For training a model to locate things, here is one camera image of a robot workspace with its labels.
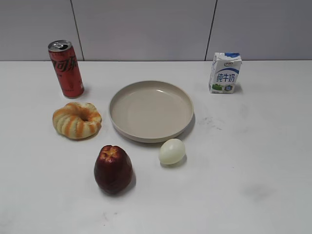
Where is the white blue milk carton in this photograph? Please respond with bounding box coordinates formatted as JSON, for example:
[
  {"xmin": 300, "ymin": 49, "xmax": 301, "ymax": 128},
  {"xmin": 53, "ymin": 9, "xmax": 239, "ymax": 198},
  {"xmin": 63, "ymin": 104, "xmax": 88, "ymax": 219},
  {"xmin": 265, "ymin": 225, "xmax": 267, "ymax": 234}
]
[{"xmin": 209, "ymin": 52, "xmax": 242, "ymax": 94}]

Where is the red cola can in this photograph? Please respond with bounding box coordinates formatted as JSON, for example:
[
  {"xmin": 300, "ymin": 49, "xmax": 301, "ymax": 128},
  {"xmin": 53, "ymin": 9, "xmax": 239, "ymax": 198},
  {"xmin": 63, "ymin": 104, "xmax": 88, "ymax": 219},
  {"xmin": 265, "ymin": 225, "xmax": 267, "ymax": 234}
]
[{"xmin": 48, "ymin": 39, "xmax": 84, "ymax": 98}]

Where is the orange striped ring croissant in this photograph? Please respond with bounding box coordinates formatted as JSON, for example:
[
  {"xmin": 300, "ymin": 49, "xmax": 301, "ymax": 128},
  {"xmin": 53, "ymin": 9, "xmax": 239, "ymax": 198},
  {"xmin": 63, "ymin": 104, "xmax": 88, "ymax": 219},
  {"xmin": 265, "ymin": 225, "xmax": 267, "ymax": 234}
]
[{"xmin": 53, "ymin": 102, "xmax": 102, "ymax": 139}]

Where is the white egg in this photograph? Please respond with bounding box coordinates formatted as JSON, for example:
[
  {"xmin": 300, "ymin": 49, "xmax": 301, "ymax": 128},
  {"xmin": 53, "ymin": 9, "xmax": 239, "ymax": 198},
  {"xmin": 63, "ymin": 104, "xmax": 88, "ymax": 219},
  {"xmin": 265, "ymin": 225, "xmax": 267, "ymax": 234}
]
[{"xmin": 159, "ymin": 138, "xmax": 186, "ymax": 165}]

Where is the dark red wax apple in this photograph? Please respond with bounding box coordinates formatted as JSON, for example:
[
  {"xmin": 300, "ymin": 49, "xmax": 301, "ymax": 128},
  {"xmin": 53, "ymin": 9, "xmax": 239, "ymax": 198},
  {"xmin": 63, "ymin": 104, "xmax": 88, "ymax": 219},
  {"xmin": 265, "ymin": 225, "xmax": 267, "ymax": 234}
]
[{"xmin": 94, "ymin": 145, "xmax": 133, "ymax": 195}]

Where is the beige round plate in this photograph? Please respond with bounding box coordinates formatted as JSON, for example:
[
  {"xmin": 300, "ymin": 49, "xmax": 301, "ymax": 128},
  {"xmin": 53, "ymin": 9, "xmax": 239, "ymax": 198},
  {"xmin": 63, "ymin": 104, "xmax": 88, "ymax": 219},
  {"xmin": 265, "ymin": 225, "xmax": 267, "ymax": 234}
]
[{"xmin": 109, "ymin": 80, "xmax": 194, "ymax": 143}]

